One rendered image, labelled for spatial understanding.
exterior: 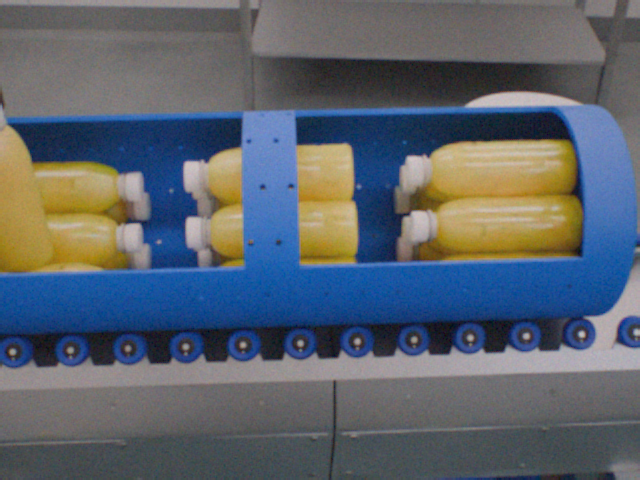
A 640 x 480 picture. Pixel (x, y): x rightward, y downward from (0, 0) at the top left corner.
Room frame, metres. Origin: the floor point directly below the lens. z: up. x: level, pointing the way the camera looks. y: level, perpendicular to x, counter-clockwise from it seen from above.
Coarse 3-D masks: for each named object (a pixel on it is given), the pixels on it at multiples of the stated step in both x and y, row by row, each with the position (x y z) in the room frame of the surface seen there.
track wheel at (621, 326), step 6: (624, 318) 0.85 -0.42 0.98; (630, 318) 0.85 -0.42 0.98; (636, 318) 0.85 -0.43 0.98; (618, 324) 0.85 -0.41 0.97; (624, 324) 0.84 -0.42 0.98; (630, 324) 0.84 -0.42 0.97; (636, 324) 0.84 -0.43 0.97; (618, 330) 0.84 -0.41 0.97; (624, 330) 0.84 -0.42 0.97; (630, 330) 0.84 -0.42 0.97; (636, 330) 0.84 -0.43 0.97; (618, 336) 0.84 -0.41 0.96; (624, 336) 0.83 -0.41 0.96; (630, 336) 0.83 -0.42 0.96; (636, 336) 0.83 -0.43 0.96; (624, 342) 0.83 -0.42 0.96; (630, 342) 0.83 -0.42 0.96; (636, 342) 0.83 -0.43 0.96; (636, 348) 0.83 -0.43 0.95
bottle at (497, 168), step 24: (456, 144) 0.94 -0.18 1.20; (480, 144) 0.94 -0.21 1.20; (504, 144) 0.94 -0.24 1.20; (528, 144) 0.94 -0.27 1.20; (552, 144) 0.94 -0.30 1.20; (432, 168) 0.92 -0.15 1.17; (456, 168) 0.90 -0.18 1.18; (480, 168) 0.90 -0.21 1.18; (504, 168) 0.90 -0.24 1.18; (528, 168) 0.91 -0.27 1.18; (552, 168) 0.91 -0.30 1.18; (576, 168) 0.91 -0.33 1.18; (456, 192) 0.90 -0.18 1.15; (480, 192) 0.90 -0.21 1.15; (504, 192) 0.90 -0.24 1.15; (528, 192) 0.90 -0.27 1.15; (552, 192) 0.91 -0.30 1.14
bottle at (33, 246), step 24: (0, 144) 0.83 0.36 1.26; (24, 144) 0.86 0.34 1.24; (0, 168) 0.82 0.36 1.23; (24, 168) 0.84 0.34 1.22; (0, 192) 0.81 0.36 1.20; (24, 192) 0.83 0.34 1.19; (0, 216) 0.81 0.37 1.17; (24, 216) 0.82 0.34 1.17; (0, 240) 0.81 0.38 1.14; (24, 240) 0.82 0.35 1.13; (48, 240) 0.84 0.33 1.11; (0, 264) 0.82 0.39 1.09; (24, 264) 0.81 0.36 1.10
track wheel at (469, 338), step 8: (456, 328) 0.84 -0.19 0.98; (464, 328) 0.83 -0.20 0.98; (472, 328) 0.84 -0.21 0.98; (480, 328) 0.83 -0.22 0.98; (456, 336) 0.83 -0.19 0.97; (464, 336) 0.83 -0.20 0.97; (472, 336) 0.83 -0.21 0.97; (480, 336) 0.83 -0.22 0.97; (456, 344) 0.82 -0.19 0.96; (464, 344) 0.82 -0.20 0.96; (472, 344) 0.82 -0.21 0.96; (480, 344) 0.82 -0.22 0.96; (464, 352) 0.82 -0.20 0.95; (472, 352) 0.82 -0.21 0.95
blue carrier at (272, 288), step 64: (64, 128) 1.01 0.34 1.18; (128, 128) 1.02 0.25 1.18; (192, 128) 1.03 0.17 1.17; (256, 128) 0.91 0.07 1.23; (320, 128) 1.04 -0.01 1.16; (384, 128) 1.05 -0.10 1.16; (448, 128) 1.05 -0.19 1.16; (512, 128) 1.06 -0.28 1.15; (576, 128) 0.92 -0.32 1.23; (192, 192) 1.05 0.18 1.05; (256, 192) 0.83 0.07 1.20; (384, 192) 1.06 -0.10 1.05; (576, 192) 0.99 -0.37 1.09; (192, 256) 0.99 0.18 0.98; (256, 256) 0.79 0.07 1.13; (384, 256) 1.00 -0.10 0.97; (0, 320) 0.77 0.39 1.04; (64, 320) 0.78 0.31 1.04; (128, 320) 0.78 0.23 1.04; (192, 320) 0.79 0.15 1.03; (256, 320) 0.80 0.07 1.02; (320, 320) 0.80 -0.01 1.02; (384, 320) 0.81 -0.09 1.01; (448, 320) 0.83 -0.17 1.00
